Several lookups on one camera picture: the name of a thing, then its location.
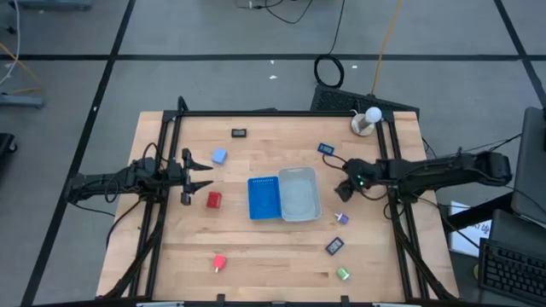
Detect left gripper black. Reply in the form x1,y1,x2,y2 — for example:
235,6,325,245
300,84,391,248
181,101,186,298
166,148,213,206

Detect red slotted rectangular box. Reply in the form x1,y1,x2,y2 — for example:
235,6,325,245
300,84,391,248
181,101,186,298
206,191,224,210

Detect dark blue digital display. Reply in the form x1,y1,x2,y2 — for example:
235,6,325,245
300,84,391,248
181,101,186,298
325,236,346,257

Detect white bulb lamp, round base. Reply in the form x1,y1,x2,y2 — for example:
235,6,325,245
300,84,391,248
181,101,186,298
350,106,383,137

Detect white plastic bin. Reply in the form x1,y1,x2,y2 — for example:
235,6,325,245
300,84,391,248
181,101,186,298
277,165,322,223

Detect blue slotted plastic basket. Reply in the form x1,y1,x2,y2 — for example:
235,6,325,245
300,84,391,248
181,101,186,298
247,175,282,221

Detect black mesh panel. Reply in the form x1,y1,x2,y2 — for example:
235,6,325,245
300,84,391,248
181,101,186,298
310,84,421,119

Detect black desk leg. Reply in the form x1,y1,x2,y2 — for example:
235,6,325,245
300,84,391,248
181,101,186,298
443,191,515,234

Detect white paper sheet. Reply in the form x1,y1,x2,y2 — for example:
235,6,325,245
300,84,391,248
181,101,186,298
449,200,492,258

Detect grey laptop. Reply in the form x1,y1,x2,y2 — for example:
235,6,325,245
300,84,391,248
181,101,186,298
510,106,546,227

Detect black computer keyboard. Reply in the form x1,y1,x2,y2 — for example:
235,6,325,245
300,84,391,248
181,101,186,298
477,237,546,306

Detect grey metal table foot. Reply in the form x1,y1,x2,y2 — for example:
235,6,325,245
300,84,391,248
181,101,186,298
12,0,93,11
0,93,46,109

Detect black chair base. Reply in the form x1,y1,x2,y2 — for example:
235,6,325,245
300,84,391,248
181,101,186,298
0,132,18,171

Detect black aluminium table frame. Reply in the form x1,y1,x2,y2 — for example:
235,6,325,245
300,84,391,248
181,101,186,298
102,96,460,302

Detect black coiled cable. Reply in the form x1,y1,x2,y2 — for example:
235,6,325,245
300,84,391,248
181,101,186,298
313,0,346,90

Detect thick yellow cable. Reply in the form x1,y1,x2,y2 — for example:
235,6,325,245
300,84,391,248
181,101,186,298
369,0,404,96

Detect thin black floor cable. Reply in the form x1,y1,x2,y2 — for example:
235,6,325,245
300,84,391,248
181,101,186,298
235,0,316,26

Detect thin yellow cable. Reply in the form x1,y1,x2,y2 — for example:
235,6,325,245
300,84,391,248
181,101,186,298
0,42,44,96

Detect thin white cable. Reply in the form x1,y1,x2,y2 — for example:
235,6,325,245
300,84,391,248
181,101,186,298
0,0,21,86

